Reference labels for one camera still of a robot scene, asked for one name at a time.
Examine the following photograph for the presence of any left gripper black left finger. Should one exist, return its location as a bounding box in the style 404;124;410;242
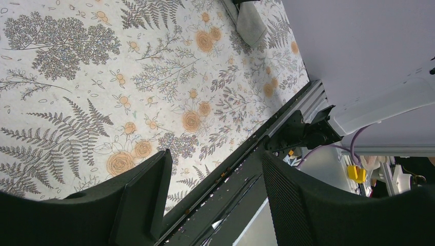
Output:
1;150;172;245

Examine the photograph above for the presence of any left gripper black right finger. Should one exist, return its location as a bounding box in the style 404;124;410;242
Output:
262;152;434;245

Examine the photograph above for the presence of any grey cloth napkin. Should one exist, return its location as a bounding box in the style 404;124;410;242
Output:
236;2;268;48

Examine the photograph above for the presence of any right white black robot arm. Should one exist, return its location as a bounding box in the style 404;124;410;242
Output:
264;58;434;152

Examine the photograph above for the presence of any floral patterned tablecloth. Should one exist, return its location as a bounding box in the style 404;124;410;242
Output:
1;1;308;211

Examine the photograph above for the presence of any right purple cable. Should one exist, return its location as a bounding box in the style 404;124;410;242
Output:
295;125;373;171

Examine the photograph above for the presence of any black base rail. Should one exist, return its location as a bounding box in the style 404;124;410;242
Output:
156;135;286;246

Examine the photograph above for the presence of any right aluminium frame post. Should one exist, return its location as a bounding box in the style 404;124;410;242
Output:
265;80;331;137

